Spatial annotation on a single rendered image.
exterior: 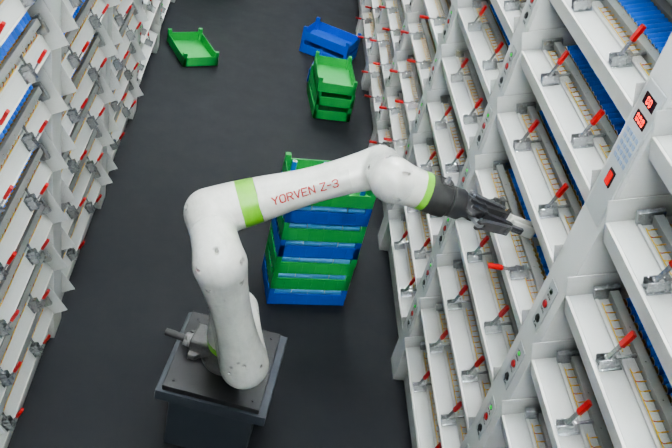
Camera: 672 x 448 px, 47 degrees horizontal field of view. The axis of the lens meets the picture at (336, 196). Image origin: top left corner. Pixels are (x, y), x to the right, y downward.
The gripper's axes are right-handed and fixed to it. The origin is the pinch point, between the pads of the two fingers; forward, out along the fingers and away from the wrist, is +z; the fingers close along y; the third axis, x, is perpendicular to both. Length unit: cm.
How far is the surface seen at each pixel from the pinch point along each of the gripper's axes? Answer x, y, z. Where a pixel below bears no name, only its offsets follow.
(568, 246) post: -16.1, -27.5, -5.8
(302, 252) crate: 81, 66, -24
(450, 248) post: 37, 35, 7
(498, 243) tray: 8.6, 2.8, -0.3
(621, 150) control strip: -40, -29, -12
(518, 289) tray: 7.9, -13.9, 1.0
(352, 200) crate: 54, 67, -17
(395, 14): 44, 227, 9
